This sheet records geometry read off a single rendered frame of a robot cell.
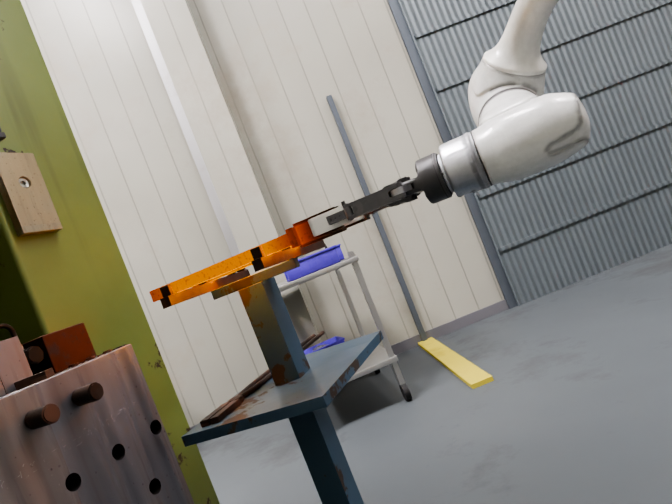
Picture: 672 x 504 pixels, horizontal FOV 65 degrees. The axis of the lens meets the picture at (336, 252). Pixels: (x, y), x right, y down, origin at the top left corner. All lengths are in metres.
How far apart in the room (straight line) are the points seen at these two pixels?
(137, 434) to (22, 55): 0.89
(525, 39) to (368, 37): 3.62
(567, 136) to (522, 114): 0.07
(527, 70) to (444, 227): 3.39
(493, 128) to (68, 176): 0.93
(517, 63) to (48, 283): 0.95
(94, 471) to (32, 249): 0.49
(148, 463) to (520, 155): 0.76
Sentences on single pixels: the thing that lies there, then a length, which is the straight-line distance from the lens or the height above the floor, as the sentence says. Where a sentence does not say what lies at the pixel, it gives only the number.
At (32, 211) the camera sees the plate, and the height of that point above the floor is 1.23.
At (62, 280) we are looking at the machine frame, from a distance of 1.21.
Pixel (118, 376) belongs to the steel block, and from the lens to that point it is 0.97.
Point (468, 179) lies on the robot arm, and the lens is 0.81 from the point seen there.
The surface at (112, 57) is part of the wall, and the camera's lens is 4.66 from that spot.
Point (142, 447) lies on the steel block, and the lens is 0.98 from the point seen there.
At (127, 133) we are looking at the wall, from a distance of 4.46.
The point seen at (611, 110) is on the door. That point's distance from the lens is 4.86.
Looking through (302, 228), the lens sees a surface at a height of 0.99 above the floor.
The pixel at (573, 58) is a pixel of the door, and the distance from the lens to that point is 4.83.
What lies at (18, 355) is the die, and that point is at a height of 0.96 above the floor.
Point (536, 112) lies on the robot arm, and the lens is 0.81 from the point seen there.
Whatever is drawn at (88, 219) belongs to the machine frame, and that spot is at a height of 1.20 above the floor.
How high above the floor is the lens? 0.93
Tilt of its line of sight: level
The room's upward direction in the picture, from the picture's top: 22 degrees counter-clockwise
